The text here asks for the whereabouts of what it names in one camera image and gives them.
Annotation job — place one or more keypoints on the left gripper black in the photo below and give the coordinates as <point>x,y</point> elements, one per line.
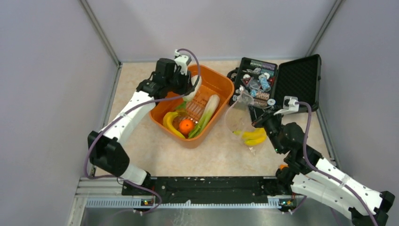
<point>187,85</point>

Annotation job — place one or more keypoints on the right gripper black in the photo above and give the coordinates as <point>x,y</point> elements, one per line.
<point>264,117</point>

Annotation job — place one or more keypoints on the yellow banana bunch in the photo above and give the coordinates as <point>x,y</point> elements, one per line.
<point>168,123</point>
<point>252,138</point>

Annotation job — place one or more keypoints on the clear zip top bag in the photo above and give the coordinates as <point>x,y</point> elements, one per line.
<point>240,115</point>

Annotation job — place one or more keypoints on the orange plastic basket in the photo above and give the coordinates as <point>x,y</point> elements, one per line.
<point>212,83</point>

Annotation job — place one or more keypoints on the green leafy vegetable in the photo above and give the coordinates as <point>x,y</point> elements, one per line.
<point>208,112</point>

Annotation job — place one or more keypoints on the orange fruit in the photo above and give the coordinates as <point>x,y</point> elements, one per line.
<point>186,126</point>

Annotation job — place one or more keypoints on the white radish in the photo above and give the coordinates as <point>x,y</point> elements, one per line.
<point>196,82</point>

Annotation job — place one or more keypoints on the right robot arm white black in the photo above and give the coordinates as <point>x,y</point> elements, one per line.
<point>314,176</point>

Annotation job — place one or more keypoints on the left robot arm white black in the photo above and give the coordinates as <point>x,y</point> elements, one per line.
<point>106,146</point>

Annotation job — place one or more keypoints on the black poker chip case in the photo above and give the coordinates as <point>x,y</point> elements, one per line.
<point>298,78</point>

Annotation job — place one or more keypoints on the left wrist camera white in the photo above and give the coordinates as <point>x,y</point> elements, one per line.
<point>183,61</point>

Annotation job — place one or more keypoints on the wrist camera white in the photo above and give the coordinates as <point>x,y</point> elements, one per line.
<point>290,105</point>
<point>183,61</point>

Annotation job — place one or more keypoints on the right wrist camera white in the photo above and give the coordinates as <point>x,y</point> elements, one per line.
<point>290,105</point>

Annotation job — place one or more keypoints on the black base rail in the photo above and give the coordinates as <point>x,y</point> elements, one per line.
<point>215,190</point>

